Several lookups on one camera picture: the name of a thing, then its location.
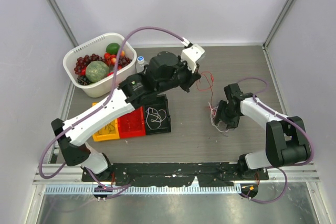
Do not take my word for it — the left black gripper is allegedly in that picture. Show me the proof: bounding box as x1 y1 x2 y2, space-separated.
156 55 202 94

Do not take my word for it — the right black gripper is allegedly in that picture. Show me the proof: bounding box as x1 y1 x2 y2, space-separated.
215 100 240 129

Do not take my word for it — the white cable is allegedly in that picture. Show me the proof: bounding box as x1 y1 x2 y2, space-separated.
145 106 167 129
208 103 230 137

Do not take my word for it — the purple cable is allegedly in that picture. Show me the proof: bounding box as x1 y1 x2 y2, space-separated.
97 120 118 135

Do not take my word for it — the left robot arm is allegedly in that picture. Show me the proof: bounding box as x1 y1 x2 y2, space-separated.
51 49 203 182

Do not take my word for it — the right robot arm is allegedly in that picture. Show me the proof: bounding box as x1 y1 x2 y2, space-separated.
213 83 313 179

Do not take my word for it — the clear water bottle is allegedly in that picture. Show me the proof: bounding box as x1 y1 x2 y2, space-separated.
136 56 148 73

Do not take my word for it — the black plastic bin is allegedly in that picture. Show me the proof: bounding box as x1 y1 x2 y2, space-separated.
143 94 171 135

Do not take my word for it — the red plastic bin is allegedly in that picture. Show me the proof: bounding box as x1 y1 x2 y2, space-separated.
117 107 146 138

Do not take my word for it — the red cherry cluster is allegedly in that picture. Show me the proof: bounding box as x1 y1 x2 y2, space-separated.
104 50 132 70

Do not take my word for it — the green lime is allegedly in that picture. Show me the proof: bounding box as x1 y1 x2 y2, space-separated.
106 42 120 55

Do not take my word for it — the green melon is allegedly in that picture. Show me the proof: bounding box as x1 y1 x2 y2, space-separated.
86 61 110 83

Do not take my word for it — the yellow plastic bin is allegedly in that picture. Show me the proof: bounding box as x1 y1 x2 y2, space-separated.
91 102 120 143

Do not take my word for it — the white plastic basket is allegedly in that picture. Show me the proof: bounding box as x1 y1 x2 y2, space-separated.
63 33 137 98

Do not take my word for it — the red grape bunch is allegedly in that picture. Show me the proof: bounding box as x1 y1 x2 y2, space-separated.
74 54 103 76

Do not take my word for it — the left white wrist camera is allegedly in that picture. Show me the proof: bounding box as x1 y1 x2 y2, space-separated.
181 37 205 73

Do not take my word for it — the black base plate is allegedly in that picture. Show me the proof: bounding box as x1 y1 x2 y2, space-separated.
96 162 269 187

